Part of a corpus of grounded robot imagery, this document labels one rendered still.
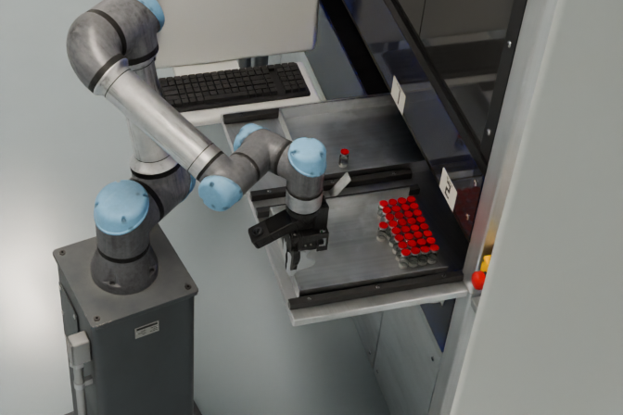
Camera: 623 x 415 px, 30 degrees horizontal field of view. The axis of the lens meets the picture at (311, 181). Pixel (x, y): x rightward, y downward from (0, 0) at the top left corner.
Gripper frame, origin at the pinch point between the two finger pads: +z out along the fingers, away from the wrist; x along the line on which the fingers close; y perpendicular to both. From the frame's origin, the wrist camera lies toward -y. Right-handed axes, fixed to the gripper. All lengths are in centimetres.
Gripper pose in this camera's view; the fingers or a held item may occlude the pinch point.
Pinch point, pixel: (287, 270)
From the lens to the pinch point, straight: 252.7
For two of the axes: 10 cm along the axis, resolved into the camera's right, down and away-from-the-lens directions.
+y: 9.6, -1.4, 2.5
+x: -2.8, -6.7, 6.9
